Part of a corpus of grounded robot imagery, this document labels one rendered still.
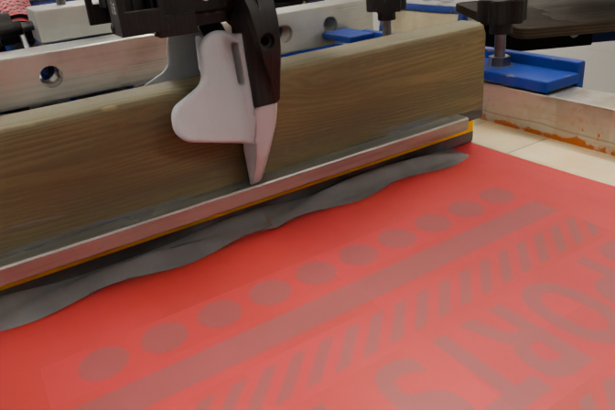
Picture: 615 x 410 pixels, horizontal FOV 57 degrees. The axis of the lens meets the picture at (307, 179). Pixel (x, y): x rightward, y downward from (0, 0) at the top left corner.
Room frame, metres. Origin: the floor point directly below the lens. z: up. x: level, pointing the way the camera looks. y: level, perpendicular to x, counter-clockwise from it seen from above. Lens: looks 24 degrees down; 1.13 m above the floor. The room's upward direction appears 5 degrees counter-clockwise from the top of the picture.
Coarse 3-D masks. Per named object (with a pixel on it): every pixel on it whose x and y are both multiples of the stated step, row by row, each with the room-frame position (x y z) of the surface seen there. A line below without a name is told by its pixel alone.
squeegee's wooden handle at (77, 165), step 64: (320, 64) 0.36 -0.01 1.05; (384, 64) 0.38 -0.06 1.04; (448, 64) 0.41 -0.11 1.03; (0, 128) 0.27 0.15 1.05; (64, 128) 0.28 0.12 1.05; (128, 128) 0.29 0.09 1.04; (320, 128) 0.35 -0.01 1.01; (384, 128) 0.38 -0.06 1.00; (0, 192) 0.26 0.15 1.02; (64, 192) 0.27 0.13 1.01; (128, 192) 0.29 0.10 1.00; (192, 192) 0.31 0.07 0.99
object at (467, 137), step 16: (448, 144) 0.43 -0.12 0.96; (400, 160) 0.40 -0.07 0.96; (352, 176) 0.38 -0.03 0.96; (304, 192) 0.36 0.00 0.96; (208, 224) 0.32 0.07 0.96; (160, 240) 0.30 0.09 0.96; (176, 240) 0.31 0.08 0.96; (112, 256) 0.29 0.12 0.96; (128, 256) 0.29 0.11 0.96; (64, 272) 0.28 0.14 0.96; (80, 272) 0.28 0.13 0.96; (16, 288) 0.26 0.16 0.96
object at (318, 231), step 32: (480, 160) 0.40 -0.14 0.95; (512, 160) 0.40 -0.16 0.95; (384, 192) 0.36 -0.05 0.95; (416, 192) 0.36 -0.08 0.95; (448, 192) 0.35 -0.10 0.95; (544, 192) 0.34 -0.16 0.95; (576, 192) 0.33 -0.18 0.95; (608, 192) 0.33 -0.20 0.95; (288, 224) 0.33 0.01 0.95; (320, 224) 0.32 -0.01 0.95; (352, 224) 0.32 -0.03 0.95; (384, 224) 0.31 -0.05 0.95; (608, 224) 0.29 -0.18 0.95
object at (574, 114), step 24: (504, 96) 0.48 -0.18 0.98; (528, 96) 0.46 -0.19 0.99; (552, 96) 0.44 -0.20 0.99; (576, 96) 0.43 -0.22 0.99; (600, 96) 0.43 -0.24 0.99; (504, 120) 0.48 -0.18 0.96; (528, 120) 0.45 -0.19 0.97; (552, 120) 0.44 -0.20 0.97; (576, 120) 0.42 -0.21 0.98; (600, 120) 0.40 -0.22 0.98; (576, 144) 0.42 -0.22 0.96; (600, 144) 0.40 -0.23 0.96
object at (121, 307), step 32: (224, 256) 0.29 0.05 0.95; (256, 256) 0.29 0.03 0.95; (288, 256) 0.29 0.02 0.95; (128, 288) 0.27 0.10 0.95; (160, 288) 0.26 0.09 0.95; (192, 288) 0.26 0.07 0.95; (224, 288) 0.26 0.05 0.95; (64, 320) 0.24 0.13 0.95; (96, 320) 0.24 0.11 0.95; (128, 320) 0.24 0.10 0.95; (0, 352) 0.22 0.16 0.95; (32, 352) 0.22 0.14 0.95; (64, 352) 0.22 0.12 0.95; (0, 384) 0.20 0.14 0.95; (32, 384) 0.20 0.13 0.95
